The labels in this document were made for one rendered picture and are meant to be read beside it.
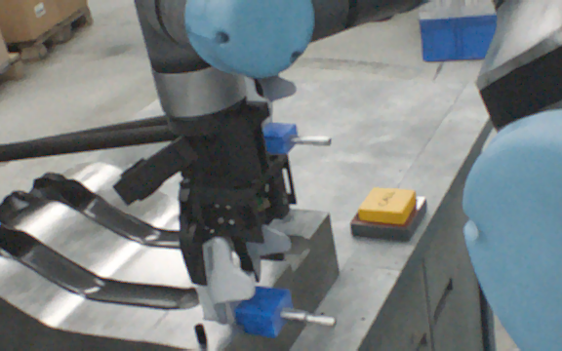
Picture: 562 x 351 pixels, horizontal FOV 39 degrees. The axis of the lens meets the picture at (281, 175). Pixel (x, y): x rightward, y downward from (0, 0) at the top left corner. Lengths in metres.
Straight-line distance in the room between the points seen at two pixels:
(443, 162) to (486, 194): 0.96
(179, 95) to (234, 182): 0.09
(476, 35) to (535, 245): 3.65
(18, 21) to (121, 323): 4.61
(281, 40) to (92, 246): 0.50
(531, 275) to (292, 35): 0.32
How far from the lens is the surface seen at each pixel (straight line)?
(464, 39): 3.89
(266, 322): 0.76
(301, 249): 0.90
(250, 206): 0.69
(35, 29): 5.40
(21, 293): 0.90
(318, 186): 1.18
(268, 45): 0.52
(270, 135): 1.02
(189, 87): 0.64
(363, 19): 0.59
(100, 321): 0.85
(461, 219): 1.45
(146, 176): 0.73
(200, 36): 0.53
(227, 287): 0.73
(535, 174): 0.22
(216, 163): 0.69
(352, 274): 0.97
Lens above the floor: 1.35
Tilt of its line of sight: 26 degrees down
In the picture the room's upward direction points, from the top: 11 degrees counter-clockwise
